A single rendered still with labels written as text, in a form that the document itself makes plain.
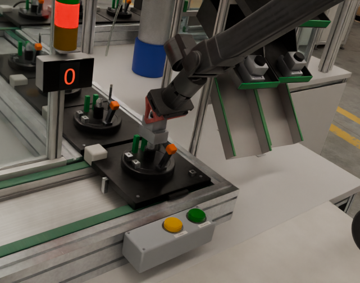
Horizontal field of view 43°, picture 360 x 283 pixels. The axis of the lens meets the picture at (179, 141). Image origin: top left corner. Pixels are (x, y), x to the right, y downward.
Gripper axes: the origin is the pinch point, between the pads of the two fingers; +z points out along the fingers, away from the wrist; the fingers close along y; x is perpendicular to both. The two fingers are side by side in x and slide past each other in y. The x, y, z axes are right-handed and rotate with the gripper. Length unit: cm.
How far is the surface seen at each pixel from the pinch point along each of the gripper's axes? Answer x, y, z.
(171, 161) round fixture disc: 9.6, -5.1, 7.8
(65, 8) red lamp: -21.7, 20.3, -14.6
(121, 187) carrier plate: 12.2, 11.1, 8.5
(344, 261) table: 50, -33, -5
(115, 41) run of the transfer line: -84, -65, 86
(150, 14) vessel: -65, -54, 41
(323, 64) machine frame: -35, -165, 49
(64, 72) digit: -13.2, 20.1, -3.4
